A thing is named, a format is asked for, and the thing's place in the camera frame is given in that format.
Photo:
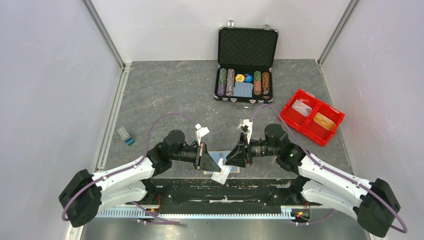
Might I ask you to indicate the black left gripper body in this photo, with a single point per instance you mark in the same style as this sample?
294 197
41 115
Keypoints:
199 155

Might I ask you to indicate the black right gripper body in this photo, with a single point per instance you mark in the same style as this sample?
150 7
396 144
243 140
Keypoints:
249 149

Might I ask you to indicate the beige leather card holder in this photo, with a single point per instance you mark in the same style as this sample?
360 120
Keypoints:
220 158

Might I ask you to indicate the clear plastic card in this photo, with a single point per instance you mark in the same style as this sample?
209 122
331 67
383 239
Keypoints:
222 176

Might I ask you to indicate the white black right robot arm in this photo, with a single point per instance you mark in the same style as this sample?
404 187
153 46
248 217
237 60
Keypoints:
372 204

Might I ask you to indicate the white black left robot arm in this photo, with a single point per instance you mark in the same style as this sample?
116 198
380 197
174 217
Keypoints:
87 194

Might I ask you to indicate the blue playing card deck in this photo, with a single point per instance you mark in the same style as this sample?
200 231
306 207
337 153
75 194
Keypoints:
243 89

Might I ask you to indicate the white card in bin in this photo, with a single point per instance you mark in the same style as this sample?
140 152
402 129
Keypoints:
301 108

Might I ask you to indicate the yellow card in bin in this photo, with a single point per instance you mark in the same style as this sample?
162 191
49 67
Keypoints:
323 121

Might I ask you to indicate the pink white chip row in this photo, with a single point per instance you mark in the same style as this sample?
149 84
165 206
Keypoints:
230 82

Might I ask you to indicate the blue dealer chip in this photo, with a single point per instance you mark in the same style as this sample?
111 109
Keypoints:
248 78

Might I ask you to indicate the yellow dealer chip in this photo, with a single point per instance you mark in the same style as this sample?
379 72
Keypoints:
240 78

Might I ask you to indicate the orange brown chip row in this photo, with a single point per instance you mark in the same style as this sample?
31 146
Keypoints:
265 80

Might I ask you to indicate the green orange chip row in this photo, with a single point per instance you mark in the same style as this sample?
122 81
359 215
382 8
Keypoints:
257 83

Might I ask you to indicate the red double plastic bin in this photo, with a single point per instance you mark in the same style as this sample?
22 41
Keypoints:
305 125

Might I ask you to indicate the black poker chip case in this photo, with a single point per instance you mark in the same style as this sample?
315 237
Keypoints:
246 50

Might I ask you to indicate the green purple chip row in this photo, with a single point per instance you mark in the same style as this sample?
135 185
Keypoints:
222 79

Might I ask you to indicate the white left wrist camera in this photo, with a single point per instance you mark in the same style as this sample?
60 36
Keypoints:
200 132

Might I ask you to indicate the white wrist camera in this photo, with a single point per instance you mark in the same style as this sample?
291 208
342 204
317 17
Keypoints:
200 132
245 126

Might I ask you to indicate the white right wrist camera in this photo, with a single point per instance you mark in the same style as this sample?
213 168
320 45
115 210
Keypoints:
245 126

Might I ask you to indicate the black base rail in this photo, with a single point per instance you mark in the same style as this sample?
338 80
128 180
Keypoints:
235 196

